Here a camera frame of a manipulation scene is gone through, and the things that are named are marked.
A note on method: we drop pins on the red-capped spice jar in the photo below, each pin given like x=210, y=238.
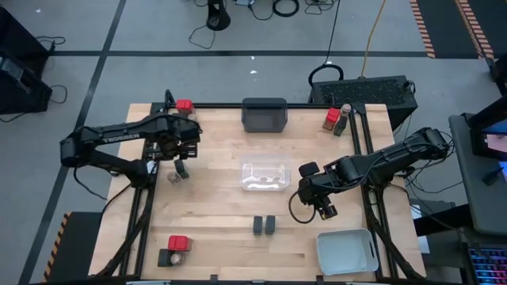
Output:
x=332, y=115
x=184, y=105
x=178, y=242

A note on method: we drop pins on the black pedestal stand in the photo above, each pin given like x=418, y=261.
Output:
x=217, y=16

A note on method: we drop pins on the clear plastic bin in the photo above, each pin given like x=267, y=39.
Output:
x=265, y=174

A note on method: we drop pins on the black computer tower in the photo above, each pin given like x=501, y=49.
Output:
x=364, y=93

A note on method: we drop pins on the black equipment case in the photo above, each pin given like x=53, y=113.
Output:
x=16, y=31
x=24, y=95

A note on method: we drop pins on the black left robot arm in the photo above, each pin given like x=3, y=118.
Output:
x=119, y=134

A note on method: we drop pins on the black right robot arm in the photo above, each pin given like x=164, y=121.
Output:
x=396, y=152

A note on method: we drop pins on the black computer monitor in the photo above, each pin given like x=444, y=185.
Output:
x=495, y=140

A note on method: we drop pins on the dark green spice tin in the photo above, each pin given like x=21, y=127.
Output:
x=257, y=225
x=162, y=257
x=340, y=126
x=181, y=169
x=270, y=224

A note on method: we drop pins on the grey desk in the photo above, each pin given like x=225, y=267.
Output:
x=479, y=206

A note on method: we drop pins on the black aluminium table frame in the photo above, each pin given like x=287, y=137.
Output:
x=222, y=105

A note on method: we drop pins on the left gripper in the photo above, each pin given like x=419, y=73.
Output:
x=178, y=147

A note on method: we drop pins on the white plastic bin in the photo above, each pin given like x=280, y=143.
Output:
x=344, y=253

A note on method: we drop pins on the dark grey plastic bin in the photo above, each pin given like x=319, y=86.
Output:
x=264, y=118

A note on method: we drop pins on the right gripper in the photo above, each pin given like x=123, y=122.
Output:
x=315, y=190

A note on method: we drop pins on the small black desk device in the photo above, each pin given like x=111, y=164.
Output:
x=493, y=176

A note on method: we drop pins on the black hazard-striped floor mat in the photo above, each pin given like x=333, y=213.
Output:
x=79, y=245
x=447, y=27

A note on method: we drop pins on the backlit rainbow keyboard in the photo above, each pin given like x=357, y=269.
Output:
x=489, y=265

